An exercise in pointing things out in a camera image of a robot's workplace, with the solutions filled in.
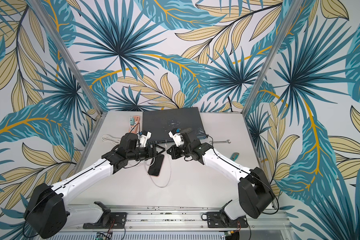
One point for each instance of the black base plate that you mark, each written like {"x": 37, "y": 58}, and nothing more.
{"x": 111, "y": 220}
{"x": 220, "y": 220}

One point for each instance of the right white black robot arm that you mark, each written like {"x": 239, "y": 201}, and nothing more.
{"x": 254, "y": 191}

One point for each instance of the silver open-end wrench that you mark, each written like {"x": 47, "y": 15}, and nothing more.
{"x": 220, "y": 142}

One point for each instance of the aluminium front rail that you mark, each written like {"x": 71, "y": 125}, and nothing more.
{"x": 149, "y": 218}

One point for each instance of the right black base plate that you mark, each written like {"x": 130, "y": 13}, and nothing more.
{"x": 220, "y": 220}

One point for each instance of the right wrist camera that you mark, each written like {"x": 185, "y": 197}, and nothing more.
{"x": 176, "y": 135}

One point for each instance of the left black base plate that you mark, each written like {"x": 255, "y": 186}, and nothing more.
{"x": 111, "y": 220}

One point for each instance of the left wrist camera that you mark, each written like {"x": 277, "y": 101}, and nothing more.
{"x": 144, "y": 136}

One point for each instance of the grey network switch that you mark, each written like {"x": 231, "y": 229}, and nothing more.
{"x": 160, "y": 123}

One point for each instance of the black smartphone pink case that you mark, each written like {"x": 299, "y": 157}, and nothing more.
{"x": 155, "y": 167}

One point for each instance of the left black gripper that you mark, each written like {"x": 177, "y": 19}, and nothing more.
{"x": 155, "y": 152}

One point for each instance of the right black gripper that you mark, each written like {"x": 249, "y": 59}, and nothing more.
{"x": 174, "y": 151}

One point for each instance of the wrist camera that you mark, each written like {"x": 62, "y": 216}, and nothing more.
{"x": 176, "y": 135}
{"x": 144, "y": 136}

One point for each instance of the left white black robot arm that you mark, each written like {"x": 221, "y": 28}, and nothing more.
{"x": 49, "y": 208}

